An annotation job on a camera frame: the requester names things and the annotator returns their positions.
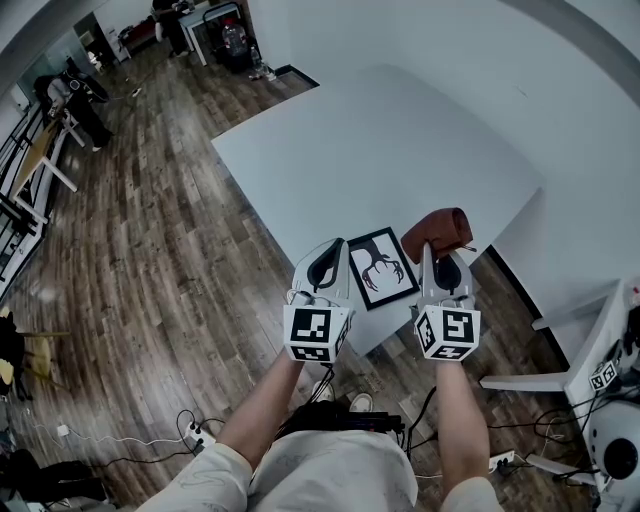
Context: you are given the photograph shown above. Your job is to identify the clear water jug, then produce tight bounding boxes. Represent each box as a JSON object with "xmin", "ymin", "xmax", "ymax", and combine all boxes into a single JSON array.
[{"xmin": 221, "ymin": 18, "xmax": 247, "ymax": 57}]

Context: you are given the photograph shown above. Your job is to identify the small white table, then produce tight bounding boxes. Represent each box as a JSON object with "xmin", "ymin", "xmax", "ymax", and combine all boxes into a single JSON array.
[{"xmin": 177, "ymin": 3, "xmax": 244, "ymax": 67}]

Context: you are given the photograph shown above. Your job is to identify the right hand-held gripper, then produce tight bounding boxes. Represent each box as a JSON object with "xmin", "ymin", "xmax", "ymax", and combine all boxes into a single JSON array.
[{"xmin": 412, "ymin": 242, "xmax": 483, "ymax": 362}]

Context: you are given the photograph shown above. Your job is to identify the black-white patterned cube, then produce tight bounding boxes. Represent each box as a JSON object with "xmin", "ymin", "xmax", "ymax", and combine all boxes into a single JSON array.
[{"xmin": 588, "ymin": 360, "xmax": 620, "ymax": 393}]

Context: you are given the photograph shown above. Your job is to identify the black cart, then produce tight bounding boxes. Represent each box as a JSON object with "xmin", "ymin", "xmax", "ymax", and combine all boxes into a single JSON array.
[{"xmin": 201, "ymin": 1, "xmax": 253, "ymax": 75}]

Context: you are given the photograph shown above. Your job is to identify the long white bar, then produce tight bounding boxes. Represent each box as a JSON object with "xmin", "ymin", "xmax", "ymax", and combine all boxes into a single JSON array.
[{"xmin": 523, "ymin": 452, "xmax": 600, "ymax": 485}]

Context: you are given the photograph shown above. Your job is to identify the large white table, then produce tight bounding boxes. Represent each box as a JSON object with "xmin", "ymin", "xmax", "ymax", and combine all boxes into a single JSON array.
[{"xmin": 209, "ymin": 63, "xmax": 547, "ymax": 358}]

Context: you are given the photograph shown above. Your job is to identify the black waist box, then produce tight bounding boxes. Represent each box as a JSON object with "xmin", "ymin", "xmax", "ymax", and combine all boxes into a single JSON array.
[{"xmin": 277, "ymin": 401, "xmax": 407, "ymax": 437}]

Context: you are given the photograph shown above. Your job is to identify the white power strip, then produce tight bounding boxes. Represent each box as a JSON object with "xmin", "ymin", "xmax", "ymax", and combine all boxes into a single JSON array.
[
  {"xmin": 183, "ymin": 421, "xmax": 218, "ymax": 455},
  {"xmin": 487, "ymin": 449, "xmax": 517, "ymax": 472}
]

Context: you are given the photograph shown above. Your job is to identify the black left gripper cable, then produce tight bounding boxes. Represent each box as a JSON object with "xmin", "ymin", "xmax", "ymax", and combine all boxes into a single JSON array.
[{"xmin": 272, "ymin": 364, "xmax": 337, "ymax": 441}]

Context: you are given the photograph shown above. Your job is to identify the black framed deer antler picture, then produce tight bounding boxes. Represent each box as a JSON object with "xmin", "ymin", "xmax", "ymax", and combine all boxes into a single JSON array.
[{"xmin": 346, "ymin": 226, "xmax": 421, "ymax": 313}]

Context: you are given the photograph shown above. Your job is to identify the person's white shirt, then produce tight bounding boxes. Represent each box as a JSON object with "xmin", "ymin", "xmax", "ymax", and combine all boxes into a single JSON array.
[{"xmin": 137, "ymin": 428, "xmax": 496, "ymax": 512}]

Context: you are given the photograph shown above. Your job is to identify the wood-top desk with white legs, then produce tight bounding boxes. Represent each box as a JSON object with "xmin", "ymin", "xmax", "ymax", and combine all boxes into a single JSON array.
[{"xmin": 8, "ymin": 110, "xmax": 86, "ymax": 225}]

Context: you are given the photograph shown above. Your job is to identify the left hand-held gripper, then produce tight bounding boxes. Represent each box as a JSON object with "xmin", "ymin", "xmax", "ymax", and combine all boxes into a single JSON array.
[{"xmin": 282, "ymin": 237, "xmax": 358, "ymax": 364}]

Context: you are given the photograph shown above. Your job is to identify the brown woven cloth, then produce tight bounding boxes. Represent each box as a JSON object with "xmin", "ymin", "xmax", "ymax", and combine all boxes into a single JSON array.
[{"xmin": 399, "ymin": 206, "xmax": 478, "ymax": 265}]

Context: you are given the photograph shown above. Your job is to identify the white round device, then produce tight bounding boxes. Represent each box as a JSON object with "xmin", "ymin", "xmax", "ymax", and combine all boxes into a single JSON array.
[{"xmin": 585, "ymin": 403, "xmax": 640, "ymax": 496}]

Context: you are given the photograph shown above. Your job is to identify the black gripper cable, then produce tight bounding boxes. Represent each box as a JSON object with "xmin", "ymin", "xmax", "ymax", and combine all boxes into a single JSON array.
[
  {"xmin": 403, "ymin": 385, "xmax": 439, "ymax": 464},
  {"xmin": 272, "ymin": 364, "xmax": 337, "ymax": 441}
]

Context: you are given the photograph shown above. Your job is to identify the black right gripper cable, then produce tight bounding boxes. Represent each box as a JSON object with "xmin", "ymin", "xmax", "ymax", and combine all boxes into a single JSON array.
[{"xmin": 403, "ymin": 385, "xmax": 439, "ymax": 464}]

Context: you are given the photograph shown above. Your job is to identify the white side table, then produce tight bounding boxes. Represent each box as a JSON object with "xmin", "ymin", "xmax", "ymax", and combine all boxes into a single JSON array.
[{"xmin": 478, "ymin": 276, "xmax": 640, "ymax": 436}]

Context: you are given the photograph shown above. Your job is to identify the person's right forearm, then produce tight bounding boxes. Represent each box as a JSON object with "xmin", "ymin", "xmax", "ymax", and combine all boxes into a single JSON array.
[{"xmin": 432, "ymin": 359, "xmax": 492, "ymax": 485}]

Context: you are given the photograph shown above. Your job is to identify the white floor cable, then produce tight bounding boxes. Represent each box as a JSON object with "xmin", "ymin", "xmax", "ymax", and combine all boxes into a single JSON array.
[{"xmin": 24, "ymin": 407, "xmax": 194, "ymax": 449}]

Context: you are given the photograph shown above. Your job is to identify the black jacket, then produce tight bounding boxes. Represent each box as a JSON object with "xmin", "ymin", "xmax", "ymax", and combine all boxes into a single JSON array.
[{"xmin": 0, "ymin": 312, "xmax": 29, "ymax": 401}]

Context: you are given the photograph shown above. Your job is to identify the black metal railing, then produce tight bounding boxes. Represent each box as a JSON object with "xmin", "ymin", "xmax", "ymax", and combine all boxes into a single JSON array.
[{"xmin": 0, "ymin": 97, "xmax": 56, "ymax": 284}]

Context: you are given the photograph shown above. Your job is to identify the person's left forearm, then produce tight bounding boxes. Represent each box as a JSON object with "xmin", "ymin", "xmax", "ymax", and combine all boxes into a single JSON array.
[{"xmin": 216, "ymin": 347, "xmax": 307, "ymax": 474}]

